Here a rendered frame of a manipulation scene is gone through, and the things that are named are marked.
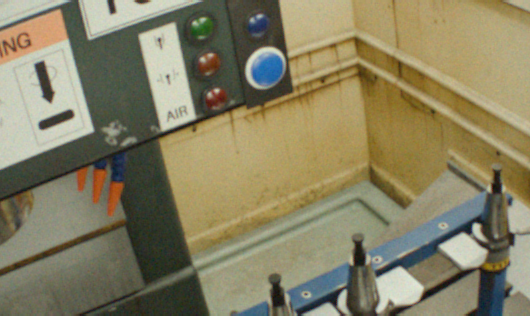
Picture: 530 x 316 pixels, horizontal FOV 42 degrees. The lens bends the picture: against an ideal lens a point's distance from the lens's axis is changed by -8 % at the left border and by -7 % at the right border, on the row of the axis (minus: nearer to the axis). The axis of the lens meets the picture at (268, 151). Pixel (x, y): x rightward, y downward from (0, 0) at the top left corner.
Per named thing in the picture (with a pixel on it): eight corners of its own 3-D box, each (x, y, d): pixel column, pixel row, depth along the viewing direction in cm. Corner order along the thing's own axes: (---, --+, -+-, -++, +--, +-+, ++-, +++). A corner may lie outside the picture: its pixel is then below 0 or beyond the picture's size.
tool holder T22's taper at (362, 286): (373, 283, 91) (370, 243, 88) (386, 305, 87) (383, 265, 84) (340, 294, 91) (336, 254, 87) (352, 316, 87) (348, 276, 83)
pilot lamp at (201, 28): (218, 37, 58) (213, 12, 56) (192, 46, 57) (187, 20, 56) (215, 35, 58) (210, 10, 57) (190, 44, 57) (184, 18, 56)
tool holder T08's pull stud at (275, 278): (282, 292, 83) (278, 270, 81) (288, 301, 81) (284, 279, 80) (268, 297, 82) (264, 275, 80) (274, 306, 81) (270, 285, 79)
